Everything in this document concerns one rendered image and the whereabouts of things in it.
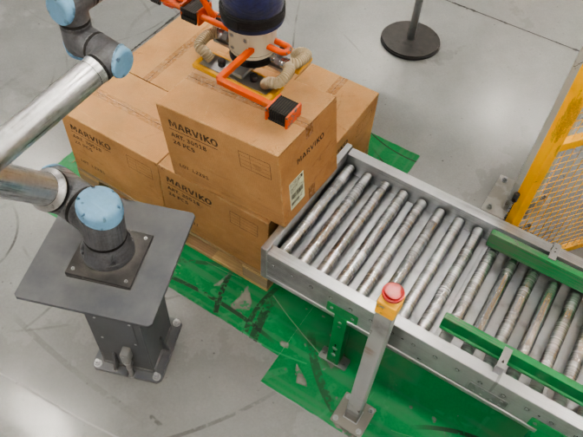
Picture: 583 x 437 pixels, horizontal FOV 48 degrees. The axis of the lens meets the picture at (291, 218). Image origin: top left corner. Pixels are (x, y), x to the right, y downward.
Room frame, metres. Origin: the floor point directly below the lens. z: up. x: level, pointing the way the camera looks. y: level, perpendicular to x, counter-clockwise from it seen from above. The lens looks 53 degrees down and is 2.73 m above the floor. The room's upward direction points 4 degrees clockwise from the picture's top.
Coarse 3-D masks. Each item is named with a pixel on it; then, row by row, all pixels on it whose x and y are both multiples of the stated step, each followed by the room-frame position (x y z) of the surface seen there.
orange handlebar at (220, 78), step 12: (168, 0) 2.03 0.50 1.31; (180, 0) 2.06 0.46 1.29; (216, 12) 1.99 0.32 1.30; (216, 24) 1.93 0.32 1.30; (252, 48) 1.80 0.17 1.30; (276, 48) 1.81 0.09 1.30; (288, 48) 1.81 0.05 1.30; (240, 60) 1.74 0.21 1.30; (228, 72) 1.67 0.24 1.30; (228, 84) 1.61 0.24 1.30; (252, 96) 1.56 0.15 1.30
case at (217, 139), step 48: (192, 96) 1.92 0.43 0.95; (240, 96) 1.92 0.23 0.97; (288, 96) 1.92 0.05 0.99; (336, 96) 1.92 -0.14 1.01; (192, 144) 1.80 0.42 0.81; (240, 144) 1.67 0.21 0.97; (288, 144) 1.64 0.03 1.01; (336, 144) 1.90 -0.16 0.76; (240, 192) 1.67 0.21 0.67; (288, 192) 1.60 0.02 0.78
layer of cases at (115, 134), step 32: (160, 32) 2.84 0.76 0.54; (192, 32) 2.86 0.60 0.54; (160, 64) 2.58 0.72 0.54; (96, 96) 2.31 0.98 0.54; (128, 96) 2.33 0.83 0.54; (160, 96) 2.34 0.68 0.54; (352, 96) 2.44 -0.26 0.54; (96, 128) 2.10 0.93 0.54; (128, 128) 2.11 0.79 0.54; (160, 128) 2.13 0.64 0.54; (352, 128) 2.25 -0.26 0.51; (96, 160) 2.12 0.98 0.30; (128, 160) 2.00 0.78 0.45; (160, 160) 1.93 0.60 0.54; (128, 192) 2.03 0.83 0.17; (160, 192) 1.91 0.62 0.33; (192, 192) 1.82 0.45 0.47; (224, 224) 1.73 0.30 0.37; (256, 224) 1.64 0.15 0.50; (256, 256) 1.64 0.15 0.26
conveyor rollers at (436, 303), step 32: (352, 192) 1.82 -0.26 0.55; (384, 192) 1.84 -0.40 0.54; (352, 224) 1.65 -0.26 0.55; (384, 224) 1.66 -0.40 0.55; (352, 256) 1.49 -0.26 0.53; (384, 256) 1.49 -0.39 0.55; (416, 256) 1.51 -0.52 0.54; (416, 288) 1.35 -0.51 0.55; (448, 288) 1.36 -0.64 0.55; (480, 320) 1.23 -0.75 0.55; (512, 320) 1.24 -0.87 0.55; (544, 320) 1.25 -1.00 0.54; (544, 352) 1.12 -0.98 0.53; (576, 352) 1.12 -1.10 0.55
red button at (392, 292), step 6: (384, 288) 1.04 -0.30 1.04; (390, 288) 1.04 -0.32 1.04; (396, 288) 1.04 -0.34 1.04; (402, 288) 1.04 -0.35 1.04; (384, 294) 1.02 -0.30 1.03; (390, 294) 1.02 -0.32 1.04; (396, 294) 1.02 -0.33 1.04; (402, 294) 1.02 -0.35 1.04; (390, 300) 1.00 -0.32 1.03; (396, 300) 1.00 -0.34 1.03; (402, 300) 1.01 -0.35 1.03
